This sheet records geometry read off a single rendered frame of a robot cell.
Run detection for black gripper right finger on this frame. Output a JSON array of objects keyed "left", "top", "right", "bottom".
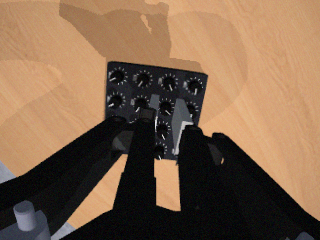
[{"left": 171, "top": 98, "right": 320, "bottom": 240}]

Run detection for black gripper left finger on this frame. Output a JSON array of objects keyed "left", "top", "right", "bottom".
[{"left": 0, "top": 94, "right": 160, "bottom": 240}]

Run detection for black knob box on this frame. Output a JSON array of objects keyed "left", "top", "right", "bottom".
[{"left": 105, "top": 61, "right": 208, "bottom": 161}]

